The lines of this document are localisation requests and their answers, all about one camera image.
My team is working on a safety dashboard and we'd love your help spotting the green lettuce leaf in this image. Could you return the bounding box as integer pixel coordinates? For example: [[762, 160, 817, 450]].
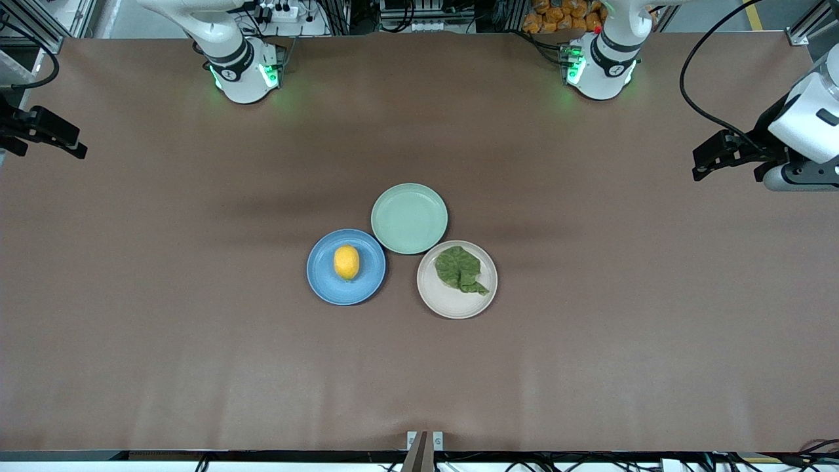
[[435, 246, 490, 296]]

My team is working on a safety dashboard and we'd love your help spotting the yellow lemon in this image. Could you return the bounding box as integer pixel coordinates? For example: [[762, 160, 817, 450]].
[[334, 245, 361, 281]]

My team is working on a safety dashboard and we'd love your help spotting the bag of orange fruit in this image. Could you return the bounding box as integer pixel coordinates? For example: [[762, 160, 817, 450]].
[[522, 0, 605, 35]]

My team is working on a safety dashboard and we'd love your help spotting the white power strip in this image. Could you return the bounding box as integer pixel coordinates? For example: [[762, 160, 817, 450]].
[[252, 0, 300, 22]]

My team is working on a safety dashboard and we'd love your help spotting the blue plate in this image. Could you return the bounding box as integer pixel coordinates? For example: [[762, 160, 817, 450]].
[[307, 229, 387, 306]]

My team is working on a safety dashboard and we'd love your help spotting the beige plate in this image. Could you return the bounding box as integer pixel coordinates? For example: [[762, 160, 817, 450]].
[[417, 241, 498, 320]]

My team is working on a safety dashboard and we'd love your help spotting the green plate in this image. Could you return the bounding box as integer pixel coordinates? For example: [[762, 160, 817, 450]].
[[371, 183, 449, 255]]

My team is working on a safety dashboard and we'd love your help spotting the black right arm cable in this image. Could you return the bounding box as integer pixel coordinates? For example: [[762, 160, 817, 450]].
[[0, 20, 60, 90]]

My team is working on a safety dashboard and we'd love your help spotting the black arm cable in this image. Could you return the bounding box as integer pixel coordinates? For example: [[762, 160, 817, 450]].
[[0, 20, 60, 90], [679, 0, 768, 142]]

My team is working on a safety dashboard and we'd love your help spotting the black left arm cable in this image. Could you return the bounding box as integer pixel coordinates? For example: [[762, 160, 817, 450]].
[[679, 0, 768, 142]]

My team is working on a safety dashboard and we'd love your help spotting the aluminium frame profile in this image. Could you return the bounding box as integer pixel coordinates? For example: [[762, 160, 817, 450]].
[[0, 0, 99, 54], [787, 0, 839, 47]]

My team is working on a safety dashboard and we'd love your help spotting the camera mounting bracket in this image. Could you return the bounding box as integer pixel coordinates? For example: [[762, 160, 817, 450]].
[[406, 431, 444, 472]]

